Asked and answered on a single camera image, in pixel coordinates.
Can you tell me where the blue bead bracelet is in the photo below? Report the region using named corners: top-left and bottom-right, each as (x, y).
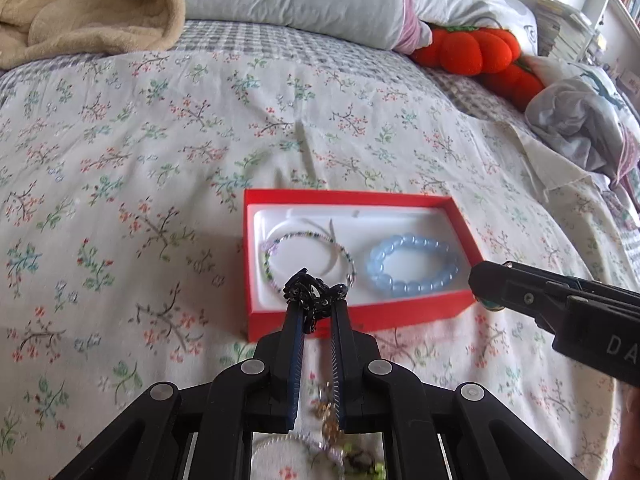
top-left (366, 233), bottom-right (460, 299)

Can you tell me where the stack of books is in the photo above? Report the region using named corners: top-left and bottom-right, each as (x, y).
top-left (534, 0), bottom-right (609, 64)

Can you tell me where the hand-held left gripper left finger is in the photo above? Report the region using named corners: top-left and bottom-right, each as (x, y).
top-left (50, 296), bottom-right (307, 480)

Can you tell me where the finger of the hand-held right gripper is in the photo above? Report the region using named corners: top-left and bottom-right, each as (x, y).
top-left (469, 260), bottom-right (573, 333)

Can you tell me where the orange pumpkin plush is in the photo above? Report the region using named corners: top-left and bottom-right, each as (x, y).
top-left (410, 24), bottom-right (547, 113)

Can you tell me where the gold chain necklace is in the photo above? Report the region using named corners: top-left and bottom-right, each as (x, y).
top-left (311, 382), bottom-right (347, 443)

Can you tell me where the floral bed sheet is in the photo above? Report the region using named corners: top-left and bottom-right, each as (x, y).
top-left (0, 19), bottom-right (640, 480)

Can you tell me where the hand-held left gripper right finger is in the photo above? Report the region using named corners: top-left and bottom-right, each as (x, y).
top-left (330, 298), bottom-right (592, 480)

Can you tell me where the black chain bracelet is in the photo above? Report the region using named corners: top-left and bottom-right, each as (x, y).
top-left (282, 268), bottom-right (349, 336)

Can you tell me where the multicolour seed bead bracelet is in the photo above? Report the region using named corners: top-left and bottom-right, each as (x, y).
top-left (261, 231), bottom-right (357, 297)

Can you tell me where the person's right forearm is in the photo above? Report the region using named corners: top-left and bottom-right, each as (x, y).
top-left (612, 385), bottom-right (640, 480)

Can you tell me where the red jewelry box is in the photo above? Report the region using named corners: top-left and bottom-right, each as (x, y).
top-left (243, 188), bottom-right (486, 342)

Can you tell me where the green bead jewelry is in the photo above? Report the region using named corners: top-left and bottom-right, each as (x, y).
top-left (344, 447), bottom-right (386, 480)

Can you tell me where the white pearl bracelet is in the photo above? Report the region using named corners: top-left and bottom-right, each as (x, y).
top-left (250, 432), bottom-right (347, 480)

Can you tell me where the beige fleece blanket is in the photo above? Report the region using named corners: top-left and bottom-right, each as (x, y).
top-left (0, 0), bottom-right (187, 72)

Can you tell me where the crumpled grey printed cloth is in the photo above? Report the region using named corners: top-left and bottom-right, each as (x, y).
top-left (524, 57), bottom-right (640, 188)

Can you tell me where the thin silver bangle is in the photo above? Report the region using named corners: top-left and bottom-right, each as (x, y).
top-left (267, 216), bottom-right (342, 281)

